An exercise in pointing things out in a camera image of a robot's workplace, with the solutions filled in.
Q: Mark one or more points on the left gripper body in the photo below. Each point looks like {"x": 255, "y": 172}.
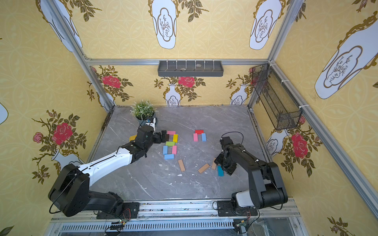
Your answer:
{"x": 158, "y": 137}

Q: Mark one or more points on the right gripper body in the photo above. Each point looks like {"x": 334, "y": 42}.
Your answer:
{"x": 223, "y": 163}

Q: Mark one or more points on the green block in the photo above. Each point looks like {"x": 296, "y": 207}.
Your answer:
{"x": 170, "y": 143}

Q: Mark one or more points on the yellow block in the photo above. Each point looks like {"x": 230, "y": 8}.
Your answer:
{"x": 175, "y": 138}

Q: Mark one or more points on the wooden block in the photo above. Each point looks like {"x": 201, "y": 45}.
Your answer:
{"x": 204, "y": 168}
{"x": 214, "y": 165}
{"x": 181, "y": 165}

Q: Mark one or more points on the teal block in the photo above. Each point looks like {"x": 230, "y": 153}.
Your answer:
{"x": 220, "y": 171}

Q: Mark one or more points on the light blue block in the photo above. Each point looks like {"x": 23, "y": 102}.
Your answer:
{"x": 165, "y": 150}
{"x": 203, "y": 137}
{"x": 169, "y": 156}

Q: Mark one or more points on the red block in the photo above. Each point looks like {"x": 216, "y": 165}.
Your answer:
{"x": 199, "y": 131}

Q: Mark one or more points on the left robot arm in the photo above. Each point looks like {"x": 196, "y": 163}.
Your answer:
{"x": 71, "y": 191}

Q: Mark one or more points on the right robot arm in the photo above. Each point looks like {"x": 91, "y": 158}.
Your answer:
{"x": 266, "y": 186}

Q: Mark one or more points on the potted green plant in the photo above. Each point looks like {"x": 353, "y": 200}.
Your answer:
{"x": 143, "y": 111}

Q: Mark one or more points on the left circuit board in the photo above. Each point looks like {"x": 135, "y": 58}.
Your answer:
{"x": 117, "y": 226}

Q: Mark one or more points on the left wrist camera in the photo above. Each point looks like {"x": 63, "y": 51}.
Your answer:
{"x": 152, "y": 123}

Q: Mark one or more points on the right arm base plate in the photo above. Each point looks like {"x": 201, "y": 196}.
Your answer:
{"x": 231, "y": 208}

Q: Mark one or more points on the aluminium front rail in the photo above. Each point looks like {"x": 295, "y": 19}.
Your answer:
{"x": 182, "y": 216}

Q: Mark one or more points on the grey wall shelf tray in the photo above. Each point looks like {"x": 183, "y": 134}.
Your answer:
{"x": 190, "y": 68}

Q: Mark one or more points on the black wire mesh basket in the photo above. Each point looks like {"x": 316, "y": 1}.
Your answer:
{"x": 280, "y": 106}

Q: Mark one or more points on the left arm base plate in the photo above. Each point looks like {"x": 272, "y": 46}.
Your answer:
{"x": 124, "y": 211}

